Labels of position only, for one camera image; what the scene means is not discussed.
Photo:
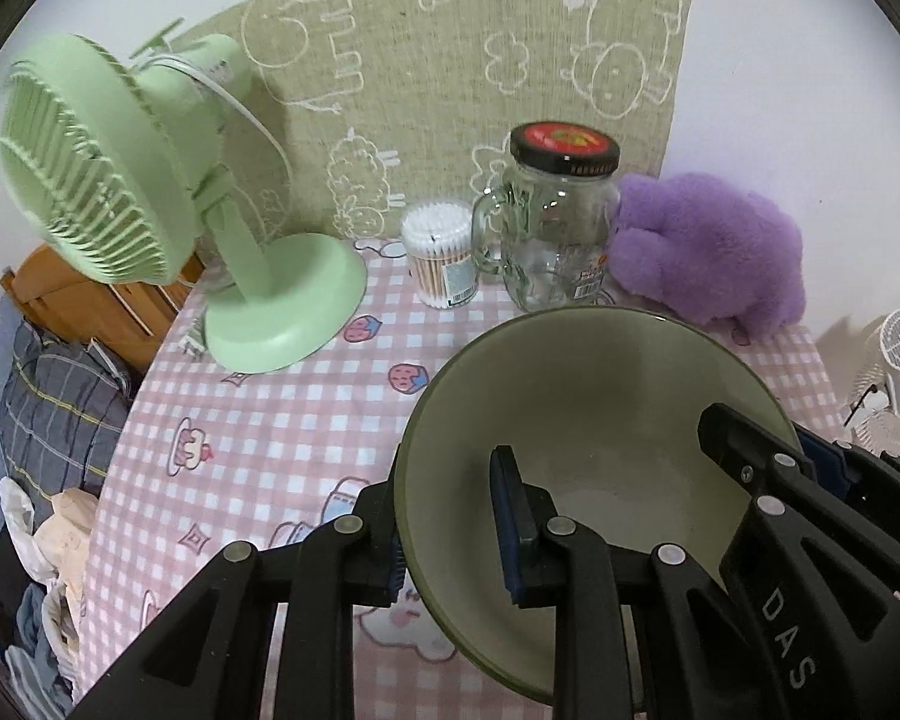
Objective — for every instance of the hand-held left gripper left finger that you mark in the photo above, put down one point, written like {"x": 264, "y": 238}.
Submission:
{"x": 396, "y": 570}

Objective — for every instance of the white cloth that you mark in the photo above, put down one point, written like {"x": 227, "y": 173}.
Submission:
{"x": 15, "y": 510}

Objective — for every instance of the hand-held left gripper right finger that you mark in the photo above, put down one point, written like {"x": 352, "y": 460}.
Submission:
{"x": 506, "y": 532}

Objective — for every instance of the green desk fan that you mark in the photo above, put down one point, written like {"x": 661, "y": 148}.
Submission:
{"x": 270, "y": 300}

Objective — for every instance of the blue plaid pillow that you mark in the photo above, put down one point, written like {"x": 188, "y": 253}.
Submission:
{"x": 52, "y": 405}

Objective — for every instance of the glass jar with dark lid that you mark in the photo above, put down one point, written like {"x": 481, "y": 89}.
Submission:
{"x": 562, "y": 240}

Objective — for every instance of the purple plush toy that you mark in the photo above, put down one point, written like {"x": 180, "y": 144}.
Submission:
{"x": 705, "y": 255}

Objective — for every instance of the cream cloth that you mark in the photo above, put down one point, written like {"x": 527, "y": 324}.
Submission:
{"x": 67, "y": 532}

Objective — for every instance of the pink checked tablecloth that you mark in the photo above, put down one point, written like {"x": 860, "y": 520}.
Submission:
{"x": 270, "y": 427}

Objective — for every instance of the wooden bed headboard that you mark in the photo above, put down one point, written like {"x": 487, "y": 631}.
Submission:
{"x": 82, "y": 300}

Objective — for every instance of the bowl with grey floral print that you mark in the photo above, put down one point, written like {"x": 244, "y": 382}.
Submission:
{"x": 615, "y": 405}

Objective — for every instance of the dark cloth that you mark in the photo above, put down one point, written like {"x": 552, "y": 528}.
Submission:
{"x": 4, "y": 562}

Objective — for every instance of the green printed wall mat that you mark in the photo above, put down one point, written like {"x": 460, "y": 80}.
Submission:
{"x": 420, "y": 90}

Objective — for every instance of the cotton swab container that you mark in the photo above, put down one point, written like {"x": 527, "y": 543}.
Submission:
{"x": 439, "y": 255}

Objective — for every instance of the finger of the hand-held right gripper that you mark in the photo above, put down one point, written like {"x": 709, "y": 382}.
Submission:
{"x": 742, "y": 450}
{"x": 825, "y": 465}

